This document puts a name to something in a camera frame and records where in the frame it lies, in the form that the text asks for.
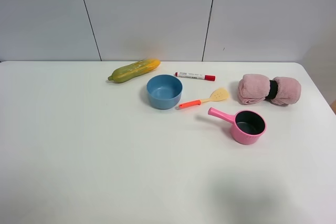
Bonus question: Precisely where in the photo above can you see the rolled pink towel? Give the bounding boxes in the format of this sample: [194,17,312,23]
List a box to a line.
[237,74,301,106]

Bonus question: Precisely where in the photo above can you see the green yellow toy corn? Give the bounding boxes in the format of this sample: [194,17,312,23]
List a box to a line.
[108,59,161,83]

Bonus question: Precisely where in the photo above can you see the blue plastic bowl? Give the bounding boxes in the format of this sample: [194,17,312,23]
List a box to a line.
[146,74,183,110]

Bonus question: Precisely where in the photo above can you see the pink toy saucepan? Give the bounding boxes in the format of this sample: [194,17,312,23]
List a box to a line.
[208,108,267,145]

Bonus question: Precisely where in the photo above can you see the red white marker pen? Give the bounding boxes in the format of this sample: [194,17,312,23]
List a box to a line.
[174,72,216,81]

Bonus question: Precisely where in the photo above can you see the toy spatula orange handle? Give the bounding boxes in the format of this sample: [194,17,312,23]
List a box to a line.
[178,88,229,109]

